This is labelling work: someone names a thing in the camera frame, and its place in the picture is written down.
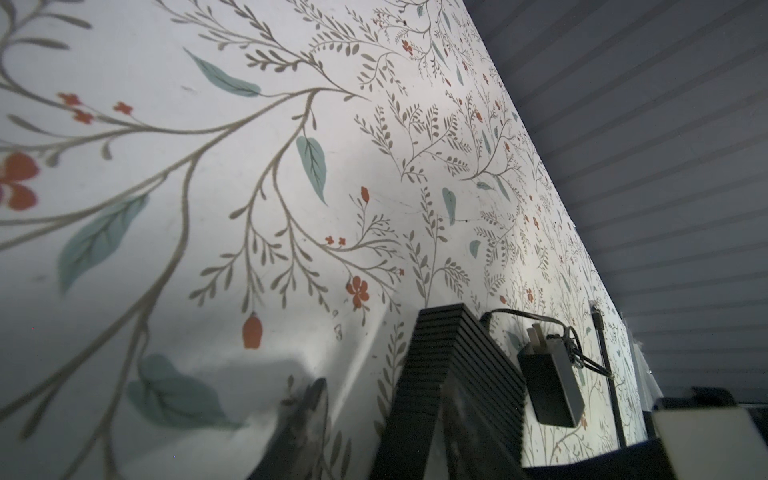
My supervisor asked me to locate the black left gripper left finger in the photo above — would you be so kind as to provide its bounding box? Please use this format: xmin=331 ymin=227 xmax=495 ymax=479
xmin=248 ymin=378 xmax=329 ymax=480

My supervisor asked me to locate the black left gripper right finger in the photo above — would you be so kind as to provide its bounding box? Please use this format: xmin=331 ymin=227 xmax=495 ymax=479
xmin=441 ymin=383 xmax=528 ymax=479

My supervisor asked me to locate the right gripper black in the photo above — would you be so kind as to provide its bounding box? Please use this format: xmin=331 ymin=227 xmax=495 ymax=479
xmin=521 ymin=386 xmax=768 ymax=480

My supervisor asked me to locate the black ribbed network switch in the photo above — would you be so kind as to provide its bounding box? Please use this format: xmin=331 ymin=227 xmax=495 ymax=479
xmin=370 ymin=303 xmax=526 ymax=479

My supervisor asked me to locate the black ethernet patch cable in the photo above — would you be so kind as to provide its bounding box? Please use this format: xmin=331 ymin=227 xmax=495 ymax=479
xmin=590 ymin=304 xmax=628 ymax=448

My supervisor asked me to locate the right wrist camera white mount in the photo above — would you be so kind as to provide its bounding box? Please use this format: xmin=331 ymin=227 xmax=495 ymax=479
xmin=652 ymin=407 xmax=767 ymax=480

